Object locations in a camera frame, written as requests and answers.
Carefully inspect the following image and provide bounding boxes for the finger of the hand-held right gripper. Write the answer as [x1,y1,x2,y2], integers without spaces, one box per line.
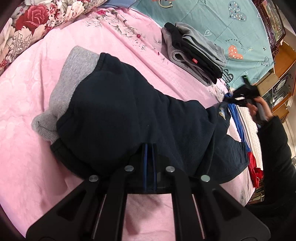
[225,97,248,107]
[231,88,246,98]

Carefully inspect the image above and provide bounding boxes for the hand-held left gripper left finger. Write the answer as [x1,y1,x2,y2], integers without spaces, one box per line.
[26,143,150,241]

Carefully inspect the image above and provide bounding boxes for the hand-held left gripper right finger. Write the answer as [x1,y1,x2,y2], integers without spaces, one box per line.
[150,144,271,241]

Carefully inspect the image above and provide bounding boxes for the dark navy sweater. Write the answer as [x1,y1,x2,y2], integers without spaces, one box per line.
[31,46,250,184]

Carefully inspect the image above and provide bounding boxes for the person's right forearm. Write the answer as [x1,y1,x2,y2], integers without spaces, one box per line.
[255,116,296,204]

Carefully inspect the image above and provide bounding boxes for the folded grey pants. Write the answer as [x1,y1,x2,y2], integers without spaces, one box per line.
[175,22,228,68]
[161,27,213,88]

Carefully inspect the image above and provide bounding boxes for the person's right hand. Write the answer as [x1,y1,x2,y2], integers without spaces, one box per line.
[248,95,275,124]

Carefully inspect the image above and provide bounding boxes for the blue cloth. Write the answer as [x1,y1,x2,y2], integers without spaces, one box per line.
[225,92,252,158]

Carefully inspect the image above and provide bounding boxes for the white mattress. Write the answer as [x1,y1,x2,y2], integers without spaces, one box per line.
[238,105,264,170]

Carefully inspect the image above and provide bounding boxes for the wooden cabinet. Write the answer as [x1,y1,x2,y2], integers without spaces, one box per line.
[252,0,296,130]

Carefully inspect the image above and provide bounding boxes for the stack of folded clothes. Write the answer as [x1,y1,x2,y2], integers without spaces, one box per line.
[165,22,225,84]

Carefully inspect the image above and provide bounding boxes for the red cloth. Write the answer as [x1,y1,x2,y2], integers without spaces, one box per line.
[247,150,264,189]

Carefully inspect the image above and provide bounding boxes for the teal heart-print quilt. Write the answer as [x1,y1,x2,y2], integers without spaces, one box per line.
[129,0,276,89]

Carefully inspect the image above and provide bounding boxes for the person's black clothed body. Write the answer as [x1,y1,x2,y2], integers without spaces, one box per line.
[244,197,296,241]

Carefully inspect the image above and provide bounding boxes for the pink bed sheet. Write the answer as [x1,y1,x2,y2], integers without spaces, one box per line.
[0,7,256,241]

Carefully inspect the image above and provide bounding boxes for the red floral quilt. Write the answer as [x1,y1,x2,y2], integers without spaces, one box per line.
[0,0,109,77]

